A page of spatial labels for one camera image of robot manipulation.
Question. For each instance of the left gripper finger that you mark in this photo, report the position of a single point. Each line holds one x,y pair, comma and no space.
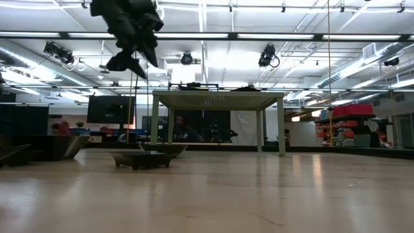
124,58
149,48

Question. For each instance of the black wavy square plate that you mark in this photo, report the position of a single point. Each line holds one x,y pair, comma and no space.
58,147
189,89
189,86

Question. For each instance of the black small square plate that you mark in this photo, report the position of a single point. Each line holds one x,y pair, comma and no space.
16,158
250,90
144,160

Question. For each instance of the black monitor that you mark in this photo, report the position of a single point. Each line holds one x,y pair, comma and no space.
106,110

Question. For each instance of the blue storage bins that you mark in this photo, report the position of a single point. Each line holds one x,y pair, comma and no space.
81,131

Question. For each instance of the person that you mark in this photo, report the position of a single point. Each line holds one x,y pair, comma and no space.
62,128
287,137
184,132

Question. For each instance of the black backdrop curtain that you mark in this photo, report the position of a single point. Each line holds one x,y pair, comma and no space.
213,119

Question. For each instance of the black tripod device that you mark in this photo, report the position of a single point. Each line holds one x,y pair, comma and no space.
223,133

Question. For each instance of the black partition panel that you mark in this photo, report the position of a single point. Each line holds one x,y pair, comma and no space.
29,119

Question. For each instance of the white curtain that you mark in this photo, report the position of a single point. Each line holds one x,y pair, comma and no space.
244,124

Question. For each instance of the LED light bar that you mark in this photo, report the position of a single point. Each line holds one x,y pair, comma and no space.
275,36

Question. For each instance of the storage rack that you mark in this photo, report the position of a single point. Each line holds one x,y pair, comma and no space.
336,120

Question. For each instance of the red storage bins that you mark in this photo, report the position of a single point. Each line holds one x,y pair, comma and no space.
352,110

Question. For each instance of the round black camera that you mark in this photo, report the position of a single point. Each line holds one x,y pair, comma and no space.
186,59

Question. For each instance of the thin black rig frame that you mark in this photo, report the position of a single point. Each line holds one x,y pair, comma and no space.
194,84

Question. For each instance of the silver ventilation duct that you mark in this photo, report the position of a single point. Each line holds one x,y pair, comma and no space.
330,81

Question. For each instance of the black aluminium rig frame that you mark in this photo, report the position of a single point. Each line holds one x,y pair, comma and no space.
323,149

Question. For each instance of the black dome camera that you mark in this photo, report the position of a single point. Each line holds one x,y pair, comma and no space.
391,61

